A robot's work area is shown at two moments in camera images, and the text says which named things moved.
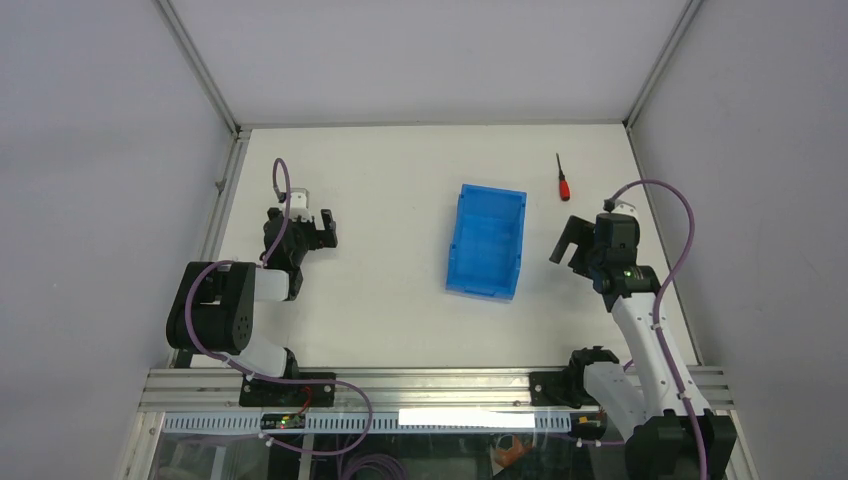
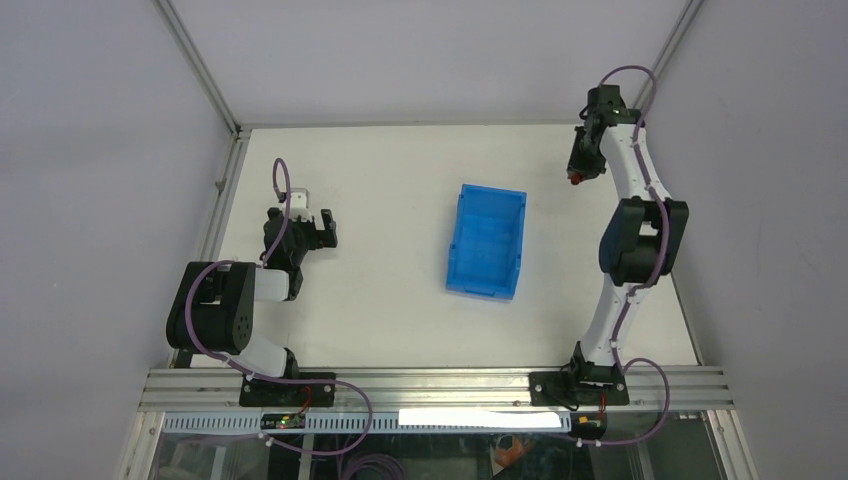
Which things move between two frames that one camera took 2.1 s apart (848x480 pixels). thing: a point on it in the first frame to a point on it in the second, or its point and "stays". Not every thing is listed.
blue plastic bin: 486,247 stays
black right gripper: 579,232 to 589,170
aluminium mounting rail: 389,389 stays
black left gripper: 319,238 stays
